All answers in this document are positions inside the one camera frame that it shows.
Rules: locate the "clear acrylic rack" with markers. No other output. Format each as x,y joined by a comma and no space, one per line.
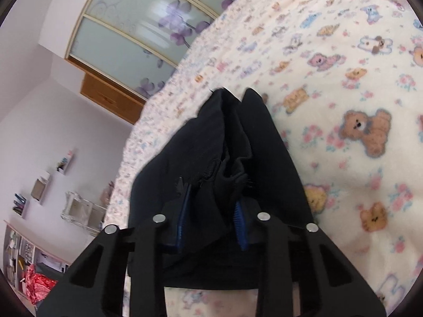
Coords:
81,211

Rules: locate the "brown plush toy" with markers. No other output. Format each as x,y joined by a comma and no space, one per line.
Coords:
107,193

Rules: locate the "cluttered bookshelf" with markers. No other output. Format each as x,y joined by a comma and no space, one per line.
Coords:
23,254

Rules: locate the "bear-print fleece blanket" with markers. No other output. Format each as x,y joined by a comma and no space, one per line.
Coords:
330,72

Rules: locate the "red shiny foil bag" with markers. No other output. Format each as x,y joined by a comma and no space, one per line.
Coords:
39,285

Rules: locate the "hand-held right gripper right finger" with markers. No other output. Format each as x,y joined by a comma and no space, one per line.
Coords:
240,226

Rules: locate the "black pants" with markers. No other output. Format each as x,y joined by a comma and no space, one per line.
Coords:
198,138

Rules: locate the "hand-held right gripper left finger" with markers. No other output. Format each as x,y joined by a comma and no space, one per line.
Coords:
181,228

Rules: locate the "wooden door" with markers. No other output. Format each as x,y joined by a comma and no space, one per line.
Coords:
109,97

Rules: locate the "frosted glass sliding wardrobe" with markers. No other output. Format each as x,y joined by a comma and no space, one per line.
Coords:
132,23

